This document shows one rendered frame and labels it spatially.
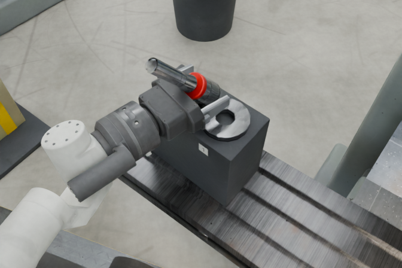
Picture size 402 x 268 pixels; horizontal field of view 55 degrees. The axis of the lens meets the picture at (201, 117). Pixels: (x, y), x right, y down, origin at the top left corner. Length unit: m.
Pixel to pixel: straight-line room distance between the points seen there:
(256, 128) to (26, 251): 0.41
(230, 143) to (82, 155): 0.25
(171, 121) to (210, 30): 1.92
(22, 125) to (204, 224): 1.63
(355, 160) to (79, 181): 0.84
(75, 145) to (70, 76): 1.92
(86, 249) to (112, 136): 0.89
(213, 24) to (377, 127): 1.60
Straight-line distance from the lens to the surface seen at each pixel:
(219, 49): 2.53
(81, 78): 2.45
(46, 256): 1.28
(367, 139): 1.12
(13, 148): 2.22
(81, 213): 0.59
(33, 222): 0.54
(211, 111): 0.65
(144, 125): 0.60
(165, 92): 0.65
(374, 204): 0.98
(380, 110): 1.03
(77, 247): 1.45
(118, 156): 0.58
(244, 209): 0.83
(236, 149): 0.67
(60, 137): 0.59
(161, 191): 0.84
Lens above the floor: 1.72
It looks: 53 degrees down
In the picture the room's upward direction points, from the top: straight up
